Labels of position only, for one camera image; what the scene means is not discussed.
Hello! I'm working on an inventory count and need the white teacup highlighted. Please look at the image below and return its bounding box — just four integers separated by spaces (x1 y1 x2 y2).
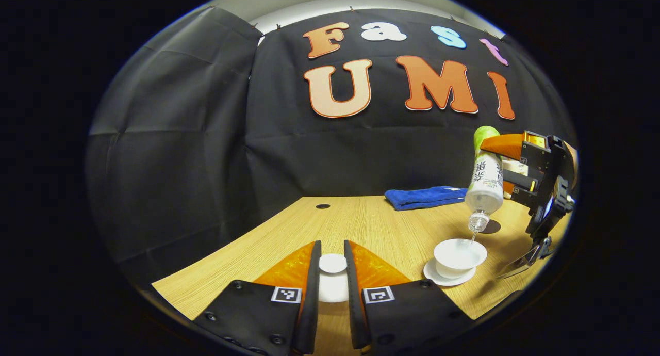
433 238 488 279

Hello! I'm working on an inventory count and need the clear water bottle green label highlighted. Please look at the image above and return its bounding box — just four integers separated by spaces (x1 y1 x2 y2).
465 125 505 233

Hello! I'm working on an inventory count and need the blue towel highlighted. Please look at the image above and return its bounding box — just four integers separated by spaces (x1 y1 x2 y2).
384 186 470 212

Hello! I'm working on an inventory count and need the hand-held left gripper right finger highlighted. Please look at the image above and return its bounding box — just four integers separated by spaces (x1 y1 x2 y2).
344 239 477 352

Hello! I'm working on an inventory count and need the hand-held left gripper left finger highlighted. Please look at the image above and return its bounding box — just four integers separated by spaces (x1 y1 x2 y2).
193 240 323 355

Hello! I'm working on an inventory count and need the white teacup lid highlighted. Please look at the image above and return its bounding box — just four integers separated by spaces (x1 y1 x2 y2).
317 253 350 303

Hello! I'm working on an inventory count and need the white saucer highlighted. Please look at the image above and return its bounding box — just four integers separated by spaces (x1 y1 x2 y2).
423 258 477 287

